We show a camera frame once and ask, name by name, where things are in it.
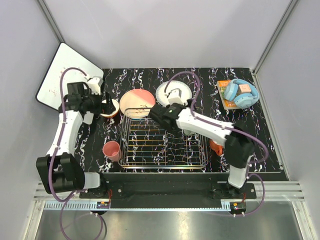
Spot white plate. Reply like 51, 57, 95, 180
155, 80, 193, 107

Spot orange mug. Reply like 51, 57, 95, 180
209, 139, 224, 156

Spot metal wire dish rack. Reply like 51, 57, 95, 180
118, 108, 209, 170

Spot pink cube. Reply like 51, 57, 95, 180
238, 84, 251, 94

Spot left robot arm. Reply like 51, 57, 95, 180
36, 77, 110, 198

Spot pink cup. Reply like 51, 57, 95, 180
102, 141, 122, 162

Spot orange book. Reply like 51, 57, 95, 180
216, 80, 238, 110

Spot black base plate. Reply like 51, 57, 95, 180
80, 173, 257, 210

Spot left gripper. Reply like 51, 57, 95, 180
83, 89, 116, 115

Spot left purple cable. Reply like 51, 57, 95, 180
47, 66, 108, 240

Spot blue headphones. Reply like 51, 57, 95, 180
224, 78, 260, 109

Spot orange bowl white inside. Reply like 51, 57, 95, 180
100, 99, 120, 118

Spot pink floral plate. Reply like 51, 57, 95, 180
119, 89, 156, 118

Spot white whiteboard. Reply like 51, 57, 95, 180
35, 43, 104, 111

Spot green celadon bowl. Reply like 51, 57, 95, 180
183, 128, 195, 136

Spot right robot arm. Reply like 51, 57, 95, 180
148, 103, 255, 199

